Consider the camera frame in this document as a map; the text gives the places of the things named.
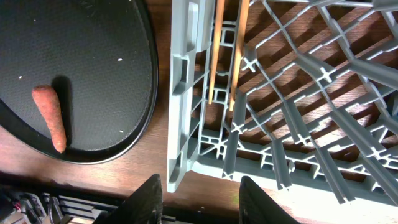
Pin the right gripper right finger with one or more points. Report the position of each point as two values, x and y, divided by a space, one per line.
255 206

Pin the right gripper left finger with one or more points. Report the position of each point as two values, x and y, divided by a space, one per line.
143 206

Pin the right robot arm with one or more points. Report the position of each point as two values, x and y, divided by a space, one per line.
39 203

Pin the grey dishwasher rack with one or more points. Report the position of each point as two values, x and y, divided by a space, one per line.
340 152

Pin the orange carrot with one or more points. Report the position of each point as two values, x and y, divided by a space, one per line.
46 100

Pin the round black tray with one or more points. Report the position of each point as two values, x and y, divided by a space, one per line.
101 59

